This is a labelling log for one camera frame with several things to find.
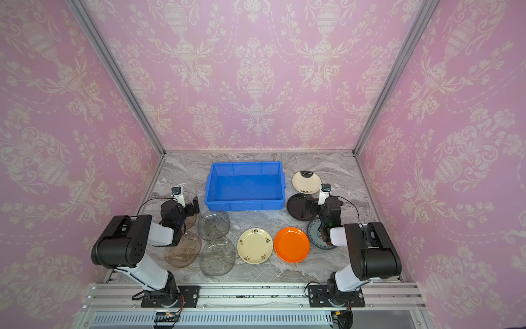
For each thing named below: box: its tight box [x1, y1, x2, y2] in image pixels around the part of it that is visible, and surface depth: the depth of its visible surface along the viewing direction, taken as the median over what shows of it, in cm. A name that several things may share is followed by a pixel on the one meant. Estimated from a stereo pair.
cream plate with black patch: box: [291, 170, 322, 195], surface depth 109 cm
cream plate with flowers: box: [236, 227, 274, 265], surface depth 87 cm
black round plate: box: [286, 193, 321, 222], surface depth 96 cm
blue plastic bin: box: [204, 161, 286, 212], surface depth 108 cm
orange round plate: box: [273, 226, 311, 264], surface depth 87 cm
